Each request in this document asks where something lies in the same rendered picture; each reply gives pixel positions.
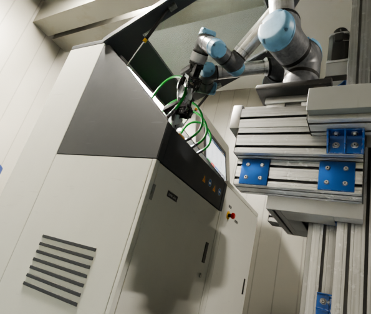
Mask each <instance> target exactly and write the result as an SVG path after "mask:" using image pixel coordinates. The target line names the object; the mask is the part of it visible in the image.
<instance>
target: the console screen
mask: <svg viewBox="0 0 371 314"><path fill-rule="evenodd" d="M211 136H212V140H211V144H210V146H209V147H208V148H207V149H206V150H204V155H205V156H206V158H207V159H208V160H209V162H210V163H211V164H212V165H213V166H214V168H215V169H216V170H217V172H219V174H220V175H221V177H222V178H223V179H224V180H225V181H227V173H226V152H225V150H224V149H223V148H222V147H221V145H220V144H219V143H218V141H217V140H216V138H215V137H214V136H213V135H212V134H211ZM209 140H210V136H209V133H208V134H207V136H206V138H205V140H204V148H205V147H206V146H207V145H208V143H209Z"/></svg>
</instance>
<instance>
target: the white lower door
mask: <svg viewBox="0 0 371 314"><path fill-rule="evenodd" d="M218 216H219V211H218V210H217V209H216V208H215V207H214V206H212V205H211V204H210V203H209V202H208V201H206V200H205V199H204V198H202V197H201V196H200V195H199V194H198V193H196V192H195V191H194V190H192V189H191V188H190V187H189V186H188V185H187V184H185V183H184V182H183V181H182V180H181V179H179V178H178V177H177V176H175V175H174V174H173V173H172V172H171V171H169V170H168V169H167V168H165V167H164V166H163V165H162V164H161V163H159V166H158V169H157V173H156V176H155V180H154V182H153V186H152V190H151V193H150V196H149V199H148V202H147V206H146V209H145V213H144V215H143V219H142V223H141V226H140V230H139V232H138V235H137V239H136V242H135V246H134V248H133V252H132V256H131V259H130V263H129V265H128V269H127V273H126V275H125V279H124V281H123V285H122V289H121V292H120V296H119V298H118V302H117V306H116V309H115V312H114V314H198V311H199V307H200V302H201V296H202V293H203V287H204V284H205V278H206V273H207V269H208V264H209V260H210V255H211V249H212V246H213V240H214V235H215V231H216V225H217V222H218Z"/></svg>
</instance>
